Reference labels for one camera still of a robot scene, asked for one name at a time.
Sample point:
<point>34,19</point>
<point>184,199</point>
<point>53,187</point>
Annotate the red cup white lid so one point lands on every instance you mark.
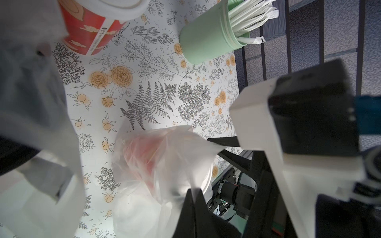
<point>91,24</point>
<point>170,165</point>

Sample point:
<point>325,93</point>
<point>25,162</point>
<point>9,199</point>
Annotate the green straw holder cup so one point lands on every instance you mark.
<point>210,35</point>

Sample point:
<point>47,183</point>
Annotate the clear plastic carrier bag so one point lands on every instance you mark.
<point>43,198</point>

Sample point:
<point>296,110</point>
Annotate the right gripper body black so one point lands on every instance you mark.
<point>249,188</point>

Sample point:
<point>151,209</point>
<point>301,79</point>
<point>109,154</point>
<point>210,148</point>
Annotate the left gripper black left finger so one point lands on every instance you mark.
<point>14,154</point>

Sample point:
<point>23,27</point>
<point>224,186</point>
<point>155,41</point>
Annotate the white wrapped straws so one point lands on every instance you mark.
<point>250,15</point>

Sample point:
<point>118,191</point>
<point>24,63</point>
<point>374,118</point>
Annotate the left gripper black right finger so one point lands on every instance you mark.
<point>196,221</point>

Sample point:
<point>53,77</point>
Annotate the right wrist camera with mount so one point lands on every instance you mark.
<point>308,124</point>

